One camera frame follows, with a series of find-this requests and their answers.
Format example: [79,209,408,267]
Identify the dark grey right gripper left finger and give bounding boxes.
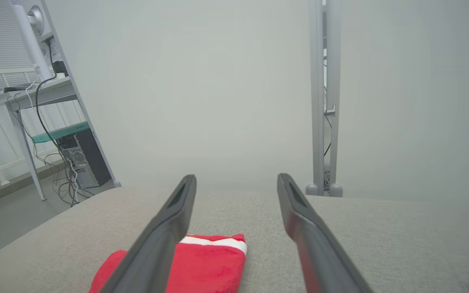
[100,175,197,293]

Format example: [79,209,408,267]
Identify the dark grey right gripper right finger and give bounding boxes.
[277,174,373,293]

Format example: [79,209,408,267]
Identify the red shorts with white band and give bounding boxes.
[89,233,248,293]

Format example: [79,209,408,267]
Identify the black computer tower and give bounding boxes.
[57,128,112,188]

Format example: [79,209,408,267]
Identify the teal shelf board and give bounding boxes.
[31,121,90,144]

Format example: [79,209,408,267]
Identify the grey metal table leg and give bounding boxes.
[0,77,78,202]

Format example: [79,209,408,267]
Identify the white monitor stand pole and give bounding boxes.
[9,0,54,82]

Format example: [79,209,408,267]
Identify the grey metal truss post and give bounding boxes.
[305,0,344,198]

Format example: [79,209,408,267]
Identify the black power cable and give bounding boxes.
[34,39,81,204]

